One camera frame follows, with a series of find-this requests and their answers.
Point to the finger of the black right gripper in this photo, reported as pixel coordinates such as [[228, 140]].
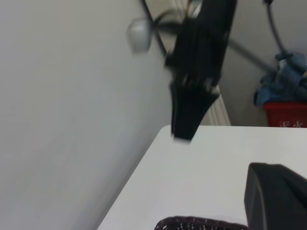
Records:
[[189, 112]]

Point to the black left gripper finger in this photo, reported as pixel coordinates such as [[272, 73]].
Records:
[[275, 198]]

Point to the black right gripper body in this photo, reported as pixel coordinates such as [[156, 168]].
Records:
[[204, 48]]

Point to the dark brown wicker basket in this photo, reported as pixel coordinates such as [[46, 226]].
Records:
[[192, 221]]

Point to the white ribbed radiator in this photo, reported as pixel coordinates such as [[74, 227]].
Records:
[[219, 112]]

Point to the white round device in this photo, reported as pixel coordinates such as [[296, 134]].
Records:
[[140, 34]]

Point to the red plastic bucket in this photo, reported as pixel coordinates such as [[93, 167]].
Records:
[[285, 115]]

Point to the blue mop cloth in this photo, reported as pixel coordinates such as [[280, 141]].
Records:
[[283, 81]]

